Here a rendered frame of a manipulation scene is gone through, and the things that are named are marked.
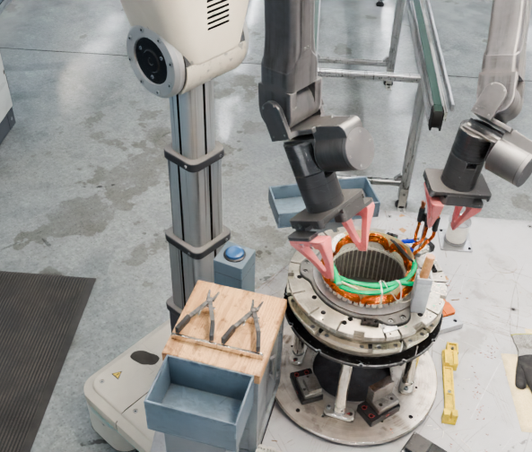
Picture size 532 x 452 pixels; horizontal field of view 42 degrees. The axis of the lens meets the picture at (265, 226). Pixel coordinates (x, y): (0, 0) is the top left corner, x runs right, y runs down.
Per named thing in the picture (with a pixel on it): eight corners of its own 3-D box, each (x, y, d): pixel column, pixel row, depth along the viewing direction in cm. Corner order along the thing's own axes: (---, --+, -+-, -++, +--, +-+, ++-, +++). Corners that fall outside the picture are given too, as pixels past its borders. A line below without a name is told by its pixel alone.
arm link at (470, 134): (474, 109, 111) (455, 120, 108) (511, 129, 108) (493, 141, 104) (460, 145, 116) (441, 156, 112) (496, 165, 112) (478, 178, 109)
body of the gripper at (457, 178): (489, 204, 115) (504, 169, 110) (429, 200, 113) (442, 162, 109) (478, 181, 120) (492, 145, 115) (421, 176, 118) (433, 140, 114)
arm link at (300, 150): (298, 125, 100) (272, 141, 97) (333, 120, 95) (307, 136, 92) (313, 169, 103) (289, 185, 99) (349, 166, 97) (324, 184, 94)
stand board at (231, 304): (259, 385, 126) (259, 377, 125) (161, 360, 130) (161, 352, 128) (286, 307, 141) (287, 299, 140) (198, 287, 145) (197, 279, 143)
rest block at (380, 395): (365, 400, 151) (368, 386, 147) (385, 389, 153) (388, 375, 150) (378, 415, 148) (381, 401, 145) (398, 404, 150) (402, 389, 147)
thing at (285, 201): (353, 259, 191) (366, 176, 172) (366, 287, 183) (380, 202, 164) (266, 271, 187) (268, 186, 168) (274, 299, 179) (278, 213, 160)
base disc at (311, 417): (438, 459, 144) (439, 457, 143) (252, 429, 148) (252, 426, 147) (435, 320, 173) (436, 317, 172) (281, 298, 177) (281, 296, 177)
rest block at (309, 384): (313, 376, 156) (314, 369, 155) (322, 395, 152) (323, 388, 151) (295, 380, 155) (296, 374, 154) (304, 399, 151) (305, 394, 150)
